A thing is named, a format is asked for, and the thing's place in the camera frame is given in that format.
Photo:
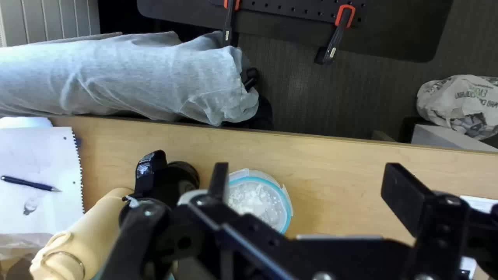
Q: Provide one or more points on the white spiral notebook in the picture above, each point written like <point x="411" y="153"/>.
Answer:
<point x="42" y="154"/>

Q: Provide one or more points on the black pen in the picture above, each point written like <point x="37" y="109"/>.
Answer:
<point x="36" y="185"/>

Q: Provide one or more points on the crumpled white plastic bag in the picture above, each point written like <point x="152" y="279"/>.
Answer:
<point x="464" y="103"/>

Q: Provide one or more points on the black pegboard panel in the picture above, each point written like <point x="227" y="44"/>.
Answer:
<point x="408" y="30"/>

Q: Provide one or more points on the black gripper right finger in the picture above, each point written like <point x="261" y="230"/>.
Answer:
<point x="411" y="201"/>

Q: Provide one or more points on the grey cloth on chair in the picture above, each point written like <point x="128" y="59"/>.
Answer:
<point x="152" y="75"/>

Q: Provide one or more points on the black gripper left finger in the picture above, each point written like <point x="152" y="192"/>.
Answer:
<point x="149" y="174"/>

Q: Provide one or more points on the orange black clamp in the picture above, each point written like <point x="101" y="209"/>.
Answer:
<point x="232" y="6"/>
<point x="342" y="22"/>

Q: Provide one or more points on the black mug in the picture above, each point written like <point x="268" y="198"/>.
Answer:
<point x="181" y="178"/>

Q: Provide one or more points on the clear container with teal lid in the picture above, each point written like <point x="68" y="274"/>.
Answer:
<point x="243" y="193"/>

